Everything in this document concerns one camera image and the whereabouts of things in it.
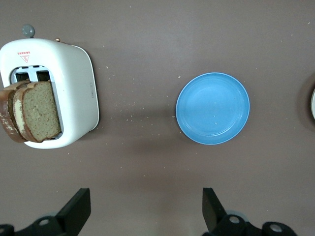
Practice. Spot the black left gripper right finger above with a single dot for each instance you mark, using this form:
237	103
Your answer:
229	227

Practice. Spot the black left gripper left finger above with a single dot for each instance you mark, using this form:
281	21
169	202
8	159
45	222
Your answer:
61	223

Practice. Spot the blue plate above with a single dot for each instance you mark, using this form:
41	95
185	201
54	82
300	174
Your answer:
212	108

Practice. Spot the beige plate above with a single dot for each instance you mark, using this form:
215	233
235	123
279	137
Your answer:
313	105

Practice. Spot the brown bread slice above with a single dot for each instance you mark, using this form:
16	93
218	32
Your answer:
6	115
40	110

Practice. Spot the white toaster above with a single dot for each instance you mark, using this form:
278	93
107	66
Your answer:
71	81

